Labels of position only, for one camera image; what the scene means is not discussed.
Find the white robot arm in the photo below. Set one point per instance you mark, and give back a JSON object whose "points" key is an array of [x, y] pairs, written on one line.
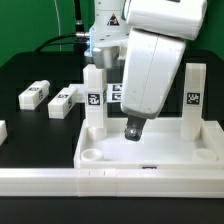
{"points": [[114, 20]]}

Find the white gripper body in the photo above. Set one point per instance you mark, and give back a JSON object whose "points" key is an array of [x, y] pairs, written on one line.
{"points": [[151, 64]]}

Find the white L-shaped fence wall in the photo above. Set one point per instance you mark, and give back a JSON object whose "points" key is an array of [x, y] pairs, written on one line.
{"points": [[111, 182]]}

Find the white marker base plate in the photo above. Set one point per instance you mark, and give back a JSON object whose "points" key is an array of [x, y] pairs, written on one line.
{"points": [[111, 94]]}

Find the white desk tabletop tray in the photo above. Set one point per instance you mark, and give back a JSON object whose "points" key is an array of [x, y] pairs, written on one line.
{"points": [[160, 147]]}

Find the white block at left edge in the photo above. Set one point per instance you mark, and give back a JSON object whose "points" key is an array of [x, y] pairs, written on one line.
{"points": [[3, 131]]}

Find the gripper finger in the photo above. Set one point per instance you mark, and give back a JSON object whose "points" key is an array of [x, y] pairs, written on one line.
{"points": [[134, 128]]}

